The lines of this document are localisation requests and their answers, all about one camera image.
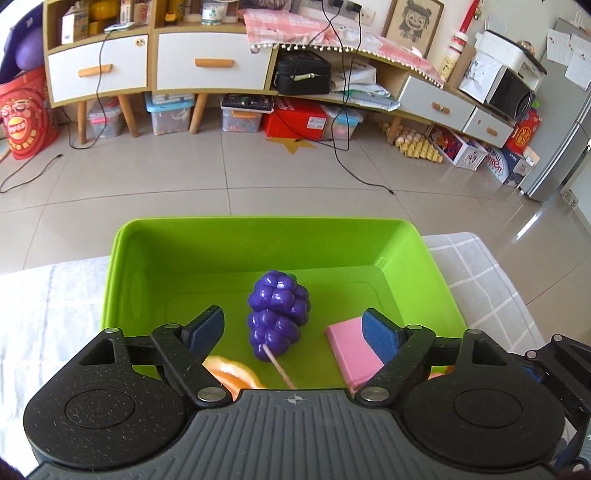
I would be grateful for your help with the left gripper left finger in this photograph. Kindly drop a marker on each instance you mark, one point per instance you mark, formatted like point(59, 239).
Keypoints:
point(203, 333)

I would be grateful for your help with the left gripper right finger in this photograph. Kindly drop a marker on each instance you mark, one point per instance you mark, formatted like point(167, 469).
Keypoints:
point(384, 337)

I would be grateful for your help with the pink sponge block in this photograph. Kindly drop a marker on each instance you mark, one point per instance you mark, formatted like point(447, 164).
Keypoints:
point(356, 360)

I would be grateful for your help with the purple toy grapes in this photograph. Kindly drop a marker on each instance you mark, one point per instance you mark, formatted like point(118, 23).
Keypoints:
point(277, 313)

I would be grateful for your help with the yellow toy cup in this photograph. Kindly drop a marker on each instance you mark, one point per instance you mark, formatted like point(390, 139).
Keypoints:
point(233, 375)

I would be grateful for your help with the green plastic storage box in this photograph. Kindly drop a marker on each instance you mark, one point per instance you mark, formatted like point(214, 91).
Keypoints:
point(169, 270)

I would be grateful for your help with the grey checked table cloth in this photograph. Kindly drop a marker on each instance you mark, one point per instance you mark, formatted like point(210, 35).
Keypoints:
point(83, 401)

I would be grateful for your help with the yellow egg tray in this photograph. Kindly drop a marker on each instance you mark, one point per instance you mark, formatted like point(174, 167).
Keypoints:
point(412, 144)

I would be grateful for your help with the white toy box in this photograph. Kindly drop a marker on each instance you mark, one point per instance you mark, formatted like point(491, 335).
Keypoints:
point(461, 151)

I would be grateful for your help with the clear blue-lid storage bin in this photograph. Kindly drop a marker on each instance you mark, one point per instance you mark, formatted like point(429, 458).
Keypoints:
point(170, 113)

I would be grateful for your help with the red cardboard box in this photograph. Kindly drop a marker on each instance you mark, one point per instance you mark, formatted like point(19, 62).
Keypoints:
point(295, 118)

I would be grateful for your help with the black bag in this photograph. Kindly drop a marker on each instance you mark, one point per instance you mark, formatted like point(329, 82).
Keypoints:
point(302, 73)

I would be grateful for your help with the red printed bucket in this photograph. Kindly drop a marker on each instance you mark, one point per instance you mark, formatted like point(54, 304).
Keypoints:
point(27, 116)

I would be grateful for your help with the wooden tv cabinet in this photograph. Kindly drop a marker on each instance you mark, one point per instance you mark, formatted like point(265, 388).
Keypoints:
point(241, 58)

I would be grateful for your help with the pink checked cloth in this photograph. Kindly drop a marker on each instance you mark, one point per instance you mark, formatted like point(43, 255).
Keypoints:
point(281, 29)

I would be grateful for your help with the framed cartoon girl picture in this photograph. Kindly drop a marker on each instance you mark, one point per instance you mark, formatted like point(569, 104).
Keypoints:
point(413, 24)

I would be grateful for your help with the purple bag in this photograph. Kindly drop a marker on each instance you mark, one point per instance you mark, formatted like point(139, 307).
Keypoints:
point(21, 38)

